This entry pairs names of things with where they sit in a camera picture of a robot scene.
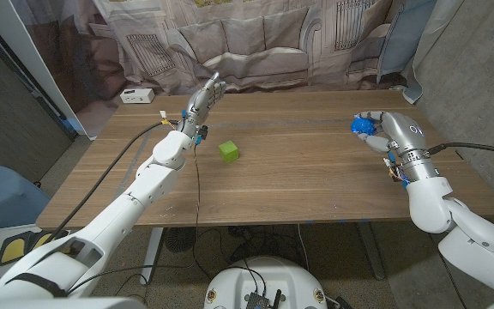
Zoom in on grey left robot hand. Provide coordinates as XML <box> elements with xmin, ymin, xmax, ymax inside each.
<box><xmin>178</xmin><ymin>71</ymin><xmax>227</xmax><ymax>139</ymax></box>

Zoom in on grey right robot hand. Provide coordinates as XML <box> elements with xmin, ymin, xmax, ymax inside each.
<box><xmin>352</xmin><ymin>110</ymin><xmax>429</xmax><ymax>158</ymax></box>

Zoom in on blue spiky stress ball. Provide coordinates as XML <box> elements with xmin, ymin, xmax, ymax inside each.
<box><xmin>350</xmin><ymin>117</ymin><xmax>377</xmax><ymax>136</ymax></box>

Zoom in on green cube block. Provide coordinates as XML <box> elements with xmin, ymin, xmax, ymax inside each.
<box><xmin>218</xmin><ymin>140</ymin><xmax>240</xmax><ymax>165</ymax></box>

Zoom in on white power box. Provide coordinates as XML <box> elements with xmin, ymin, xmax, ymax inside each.
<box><xmin>119</xmin><ymin>88</ymin><xmax>156</xmax><ymax>105</ymax></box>

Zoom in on printed sofa backdrop cloth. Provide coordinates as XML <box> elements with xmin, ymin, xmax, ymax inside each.
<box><xmin>10</xmin><ymin>0</ymin><xmax>439</xmax><ymax>139</ymax></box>

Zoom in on pale grey hanging cloth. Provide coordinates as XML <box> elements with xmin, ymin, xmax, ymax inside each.
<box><xmin>402</xmin><ymin>0</ymin><xmax>467</xmax><ymax>105</ymax></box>

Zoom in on grey table leg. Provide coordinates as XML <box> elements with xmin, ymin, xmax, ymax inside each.
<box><xmin>356</xmin><ymin>221</ymin><xmax>386</xmax><ymax>281</ymax></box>

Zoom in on round black floor fan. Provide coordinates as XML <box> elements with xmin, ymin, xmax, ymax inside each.
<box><xmin>164</xmin><ymin>226</ymin><xmax>200</xmax><ymax>253</ymax></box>

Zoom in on white table leg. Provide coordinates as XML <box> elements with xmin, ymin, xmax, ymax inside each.
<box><xmin>140</xmin><ymin>227</ymin><xmax>165</xmax><ymax>285</ymax></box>

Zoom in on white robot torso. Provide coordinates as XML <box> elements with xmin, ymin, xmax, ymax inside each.
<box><xmin>203</xmin><ymin>256</ymin><xmax>328</xmax><ymax>309</ymax></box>

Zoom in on black electronics module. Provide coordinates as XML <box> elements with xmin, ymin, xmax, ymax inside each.
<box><xmin>244</xmin><ymin>289</ymin><xmax>283</xmax><ymax>309</ymax></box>

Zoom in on blue padded chair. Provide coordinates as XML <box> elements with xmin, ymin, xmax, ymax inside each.
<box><xmin>0</xmin><ymin>165</ymin><xmax>51</xmax><ymax>244</ymax></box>

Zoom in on black yellow foot pedal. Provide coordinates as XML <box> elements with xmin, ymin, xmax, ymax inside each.
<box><xmin>0</xmin><ymin>230</ymin><xmax>59</xmax><ymax>267</ymax></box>

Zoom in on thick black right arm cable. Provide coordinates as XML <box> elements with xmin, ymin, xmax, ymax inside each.
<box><xmin>426</xmin><ymin>142</ymin><xmax>494</xmax><ymax>157</ymax></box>

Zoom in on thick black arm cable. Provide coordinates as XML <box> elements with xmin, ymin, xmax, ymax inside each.
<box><xmin>426</xmin><ymin>142</ymin><xmax>494</xmax><ymax>157</ymax></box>
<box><xmin>47</xmin><ymin>121</ymin><xmax>184</xmax><ymax>244</ymax></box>

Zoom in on thin left wrist cable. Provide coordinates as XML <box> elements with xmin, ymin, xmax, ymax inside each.
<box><xmin>190</xmin><ymin>144</ymin><xmax>202</xmax><ymax>267</ymax></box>

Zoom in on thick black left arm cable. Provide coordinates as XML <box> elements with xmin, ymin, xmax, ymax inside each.
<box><xmin>47</xmin><ymin>121</ymin><xmax>184</xmax><ymax>244</ymax></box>

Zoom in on black cables under table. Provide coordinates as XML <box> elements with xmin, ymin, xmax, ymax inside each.
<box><xmin>190</xmin><ymin>225</ymin><xmax>312</xmax><ymax>280</ymax></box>

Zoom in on white partition frame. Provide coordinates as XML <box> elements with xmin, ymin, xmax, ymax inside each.
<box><xmin>0</xmin><ymin>0</ymin><xmax>96</xmax><ymax>141</ymax></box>

